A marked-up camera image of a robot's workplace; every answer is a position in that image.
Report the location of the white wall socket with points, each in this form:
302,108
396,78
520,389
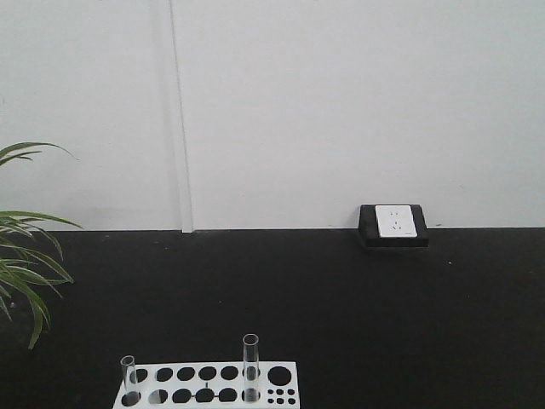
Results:
395,221

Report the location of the white test tube rack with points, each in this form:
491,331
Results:
211,385

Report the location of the tall glass test tube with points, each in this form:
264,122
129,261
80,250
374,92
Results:
251,368

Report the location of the white wall cable duct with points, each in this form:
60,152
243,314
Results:
181,159

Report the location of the short glass test tube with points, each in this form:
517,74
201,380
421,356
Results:
131,395

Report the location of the black socket box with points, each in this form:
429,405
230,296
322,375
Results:
368,231

